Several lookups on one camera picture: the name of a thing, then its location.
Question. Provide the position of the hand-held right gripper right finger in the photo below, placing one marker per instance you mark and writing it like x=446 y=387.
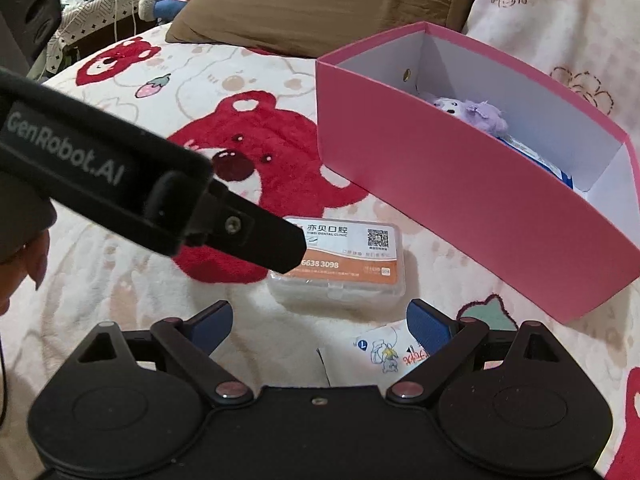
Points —
x=427 y=327

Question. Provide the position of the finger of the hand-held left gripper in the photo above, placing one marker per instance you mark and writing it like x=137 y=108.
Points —
x=270 y=245

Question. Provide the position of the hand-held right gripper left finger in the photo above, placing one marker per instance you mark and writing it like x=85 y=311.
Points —
x=212 y=327

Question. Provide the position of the white tissue pack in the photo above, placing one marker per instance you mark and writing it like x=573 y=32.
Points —
x=370 y=360

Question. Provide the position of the clear floss box orange label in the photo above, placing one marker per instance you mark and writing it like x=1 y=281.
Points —
x=350 y=270

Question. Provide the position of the pink cardboard box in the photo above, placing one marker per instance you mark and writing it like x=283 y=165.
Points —
x=450 y=200

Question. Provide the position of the blue wet wipes pack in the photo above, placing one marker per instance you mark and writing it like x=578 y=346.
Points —
x=545 y=165

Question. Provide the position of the purple plush toy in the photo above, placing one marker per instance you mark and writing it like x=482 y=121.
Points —
x=480 y=112

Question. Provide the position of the person's left hand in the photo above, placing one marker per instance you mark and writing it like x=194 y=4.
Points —
x=20 y=280

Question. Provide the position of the red bear printed blanket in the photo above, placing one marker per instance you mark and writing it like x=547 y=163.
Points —
x=125 y=285

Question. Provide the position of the patterned table cloth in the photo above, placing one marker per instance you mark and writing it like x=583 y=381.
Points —
x=90 y=20

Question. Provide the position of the brown pillow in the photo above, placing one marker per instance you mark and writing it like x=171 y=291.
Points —
x=300 y=10

